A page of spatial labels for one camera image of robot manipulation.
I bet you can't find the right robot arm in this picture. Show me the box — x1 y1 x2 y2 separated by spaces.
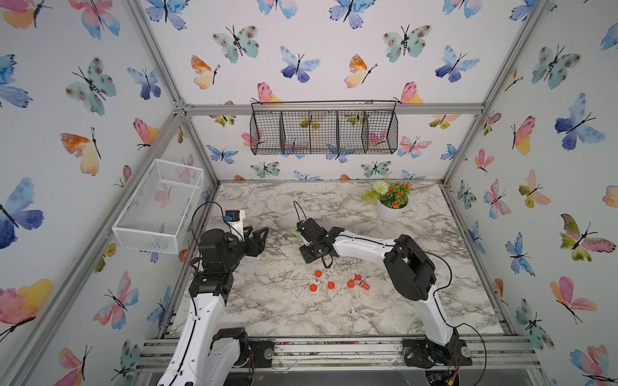
297 218 473 369

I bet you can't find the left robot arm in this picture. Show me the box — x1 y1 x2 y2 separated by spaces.
157 226 269 385

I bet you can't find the potted flower plant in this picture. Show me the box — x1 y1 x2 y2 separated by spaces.
360 180 414 222

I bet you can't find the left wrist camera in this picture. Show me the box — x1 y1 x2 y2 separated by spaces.
224 210 246 241

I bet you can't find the white mesh wall basket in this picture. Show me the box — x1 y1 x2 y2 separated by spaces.
112 159 204 254

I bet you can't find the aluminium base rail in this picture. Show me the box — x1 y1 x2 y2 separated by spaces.
139 335 537 372

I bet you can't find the black wire wall basket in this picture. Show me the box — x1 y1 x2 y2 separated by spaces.
246 101 399 156

